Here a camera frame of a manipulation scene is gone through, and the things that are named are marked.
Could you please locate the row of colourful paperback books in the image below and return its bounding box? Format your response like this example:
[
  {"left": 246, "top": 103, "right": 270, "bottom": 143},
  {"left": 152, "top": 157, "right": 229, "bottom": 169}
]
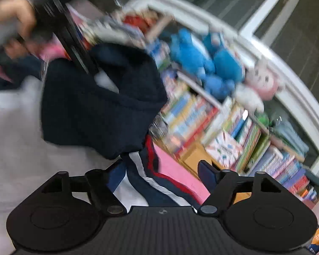
[{"left": 149, "top": 82, "right": 272, "bottom": 173}]

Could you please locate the white patterned book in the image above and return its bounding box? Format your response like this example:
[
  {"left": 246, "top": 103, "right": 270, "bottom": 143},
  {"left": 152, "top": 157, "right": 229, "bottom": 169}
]
[{"left": 204, "top": 130, "right": 244, "bottom": 171}]

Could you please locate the wooden drawer organizer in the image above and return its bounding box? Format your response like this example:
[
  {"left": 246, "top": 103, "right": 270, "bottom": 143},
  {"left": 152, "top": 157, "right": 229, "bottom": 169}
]
[{"left": 179, "top": 141, "right": 253, "bottom": 204}]

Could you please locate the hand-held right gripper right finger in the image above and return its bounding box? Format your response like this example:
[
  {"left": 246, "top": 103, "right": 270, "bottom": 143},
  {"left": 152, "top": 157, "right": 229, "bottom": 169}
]
[{"left": 197, "top": 159, "right": 283, "bottom": 216}]

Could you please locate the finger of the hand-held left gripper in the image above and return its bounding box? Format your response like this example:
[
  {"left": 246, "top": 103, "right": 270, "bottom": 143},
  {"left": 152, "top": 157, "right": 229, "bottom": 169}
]
[
  {"left": 57, "top": 4, "right": 99, "bottom": 74},
  {"left": 46, "top": 7, "right": 92, "bottom": 74}
]

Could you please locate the green plush toy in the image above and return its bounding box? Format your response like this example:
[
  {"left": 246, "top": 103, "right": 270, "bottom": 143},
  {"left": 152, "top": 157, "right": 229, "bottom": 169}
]
[{"left": 255, "top": 111, "right": 273, "bottom": 128}]

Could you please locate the blue plush toy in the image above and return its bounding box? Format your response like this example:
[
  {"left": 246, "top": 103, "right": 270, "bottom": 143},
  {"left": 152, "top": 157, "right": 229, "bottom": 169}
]
[
  {"left": 201, "top": 31, "right": 246, "bottom": 100},
  {"left": 169, "top": 29, "right": 216, "bottom": 78}
]

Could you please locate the stack of pale blue books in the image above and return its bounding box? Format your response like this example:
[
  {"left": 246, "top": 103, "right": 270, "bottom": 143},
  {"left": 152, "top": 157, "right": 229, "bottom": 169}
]
[{"left": 270, "top": 117, "right": 310, "bottom": 162}]

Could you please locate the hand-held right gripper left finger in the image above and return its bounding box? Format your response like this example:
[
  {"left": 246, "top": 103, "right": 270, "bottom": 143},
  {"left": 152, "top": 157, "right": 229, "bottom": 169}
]
[{"left": 41, "top": 161, "right": 128, "bottom": 215}]

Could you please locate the navy white striped jacket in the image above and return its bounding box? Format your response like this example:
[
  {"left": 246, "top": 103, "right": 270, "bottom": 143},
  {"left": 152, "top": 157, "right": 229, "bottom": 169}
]
[{"left": 0, "top": 42, "right": 210, "bottom": 255}]

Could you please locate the person's left hand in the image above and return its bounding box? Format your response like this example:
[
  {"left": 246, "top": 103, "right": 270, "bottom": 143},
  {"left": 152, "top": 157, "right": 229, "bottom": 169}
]
[{"left": 0, "top": 0, "right": 39, "bottom": 59}]

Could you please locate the white pink plush toy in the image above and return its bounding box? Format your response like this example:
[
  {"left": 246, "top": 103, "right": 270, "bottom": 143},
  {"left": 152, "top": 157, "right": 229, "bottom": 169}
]
[{"left": 233, "top": 58, "right": 285, "bottom": 112}]

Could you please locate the pink bunny print blanket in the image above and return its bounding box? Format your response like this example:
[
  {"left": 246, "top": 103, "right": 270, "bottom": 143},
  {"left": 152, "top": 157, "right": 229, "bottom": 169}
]
[{"left": 153, "top": 139, "right": 212, "bottom": 201}]

